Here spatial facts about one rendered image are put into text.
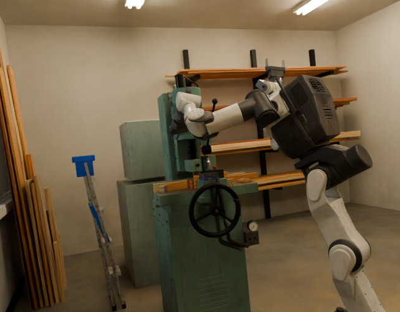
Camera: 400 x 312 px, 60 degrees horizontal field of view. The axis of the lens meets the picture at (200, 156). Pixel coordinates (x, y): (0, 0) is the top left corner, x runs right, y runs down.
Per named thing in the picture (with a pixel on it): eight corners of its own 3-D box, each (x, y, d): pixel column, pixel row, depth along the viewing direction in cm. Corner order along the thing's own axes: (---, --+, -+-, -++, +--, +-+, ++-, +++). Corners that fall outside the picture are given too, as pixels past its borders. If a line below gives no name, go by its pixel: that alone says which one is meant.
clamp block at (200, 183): (204, 197, 188) (202, 181, 188) (197, 194, 201) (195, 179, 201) (229, 194, 192) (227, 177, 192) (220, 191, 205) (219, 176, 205)
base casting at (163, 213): (168, 228, 192) (166, 212, 192) (152, 212, 247) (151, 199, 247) (242, 216, 205) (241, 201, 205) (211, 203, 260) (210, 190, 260)
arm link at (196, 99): (195, 119, 181) (202, 101, 174) (176, 116, 178) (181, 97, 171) (194, 107, 189) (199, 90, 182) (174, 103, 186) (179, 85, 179)
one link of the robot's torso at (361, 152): (377, 165, 149) (355, 130, 154) (367, 169, 140) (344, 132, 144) (322, 192, 167) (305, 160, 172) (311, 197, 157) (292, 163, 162)
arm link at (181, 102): (191, 103, 182) (194, 116, 172) (174, 100, 180) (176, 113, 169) (194, 92, 179) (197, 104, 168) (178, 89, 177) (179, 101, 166)
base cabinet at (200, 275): (181, 353, 194) (168, 229, 192) (162, 309, 250) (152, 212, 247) (254, 333, 207) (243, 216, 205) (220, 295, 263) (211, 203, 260)
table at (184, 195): (163, 209, 182) (161, 198, 182) (153, 201, 211) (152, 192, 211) (266, 194, 199) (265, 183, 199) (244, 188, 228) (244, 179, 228)
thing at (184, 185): (164, 191, 207) (163, 184, 207) (163, 190, 209) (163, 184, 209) (258, 178, 225) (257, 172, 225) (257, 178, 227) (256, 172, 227)
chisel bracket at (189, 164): (191, 174, 208) (189, 160, 207) (185, 173, 221) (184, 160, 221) (202, 173, 210) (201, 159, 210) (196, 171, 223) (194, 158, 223)
